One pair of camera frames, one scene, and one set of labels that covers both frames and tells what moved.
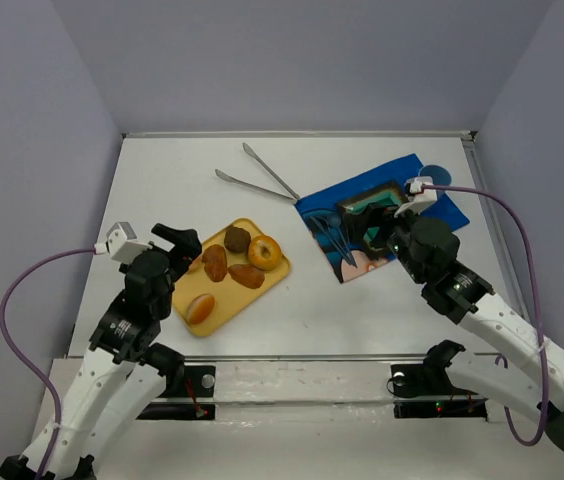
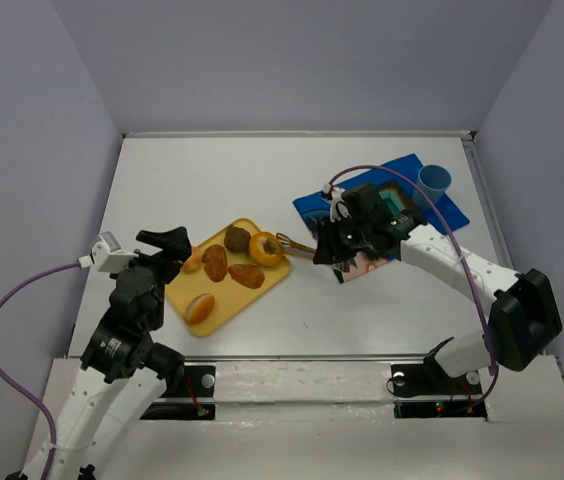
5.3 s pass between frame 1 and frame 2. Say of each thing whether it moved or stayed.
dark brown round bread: stayed
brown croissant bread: stayed
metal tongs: moved
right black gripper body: moved
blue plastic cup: stayed
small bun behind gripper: stayed
